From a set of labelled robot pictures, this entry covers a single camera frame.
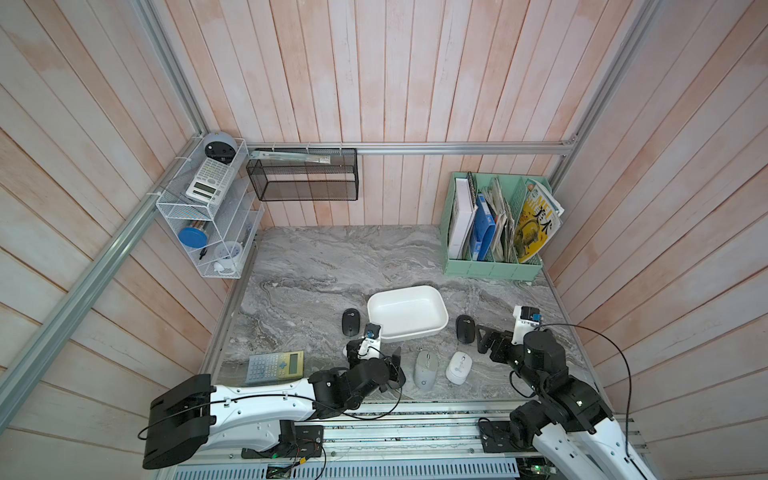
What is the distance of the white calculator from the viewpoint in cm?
74

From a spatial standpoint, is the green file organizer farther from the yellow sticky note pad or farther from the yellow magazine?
the yellow sticky note pad

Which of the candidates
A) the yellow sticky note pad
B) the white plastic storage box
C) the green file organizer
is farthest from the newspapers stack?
the yellow sticky note pad

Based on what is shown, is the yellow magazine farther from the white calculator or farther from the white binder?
the white calculator

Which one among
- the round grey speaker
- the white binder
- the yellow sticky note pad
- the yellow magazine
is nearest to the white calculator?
the round grey speaker

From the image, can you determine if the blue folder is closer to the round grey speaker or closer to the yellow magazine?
the yellow magazine

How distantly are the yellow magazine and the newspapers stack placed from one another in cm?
4

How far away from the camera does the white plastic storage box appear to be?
37.2 inches

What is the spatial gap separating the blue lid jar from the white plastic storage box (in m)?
0.51

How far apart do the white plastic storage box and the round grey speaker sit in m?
0.60

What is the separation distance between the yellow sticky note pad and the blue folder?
→ 672mm

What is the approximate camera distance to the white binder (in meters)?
0.92

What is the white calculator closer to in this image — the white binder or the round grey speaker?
the round grey speaker

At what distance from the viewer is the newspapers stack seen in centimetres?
95

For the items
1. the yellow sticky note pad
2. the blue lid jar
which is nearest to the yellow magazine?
the yellow sticky note pad
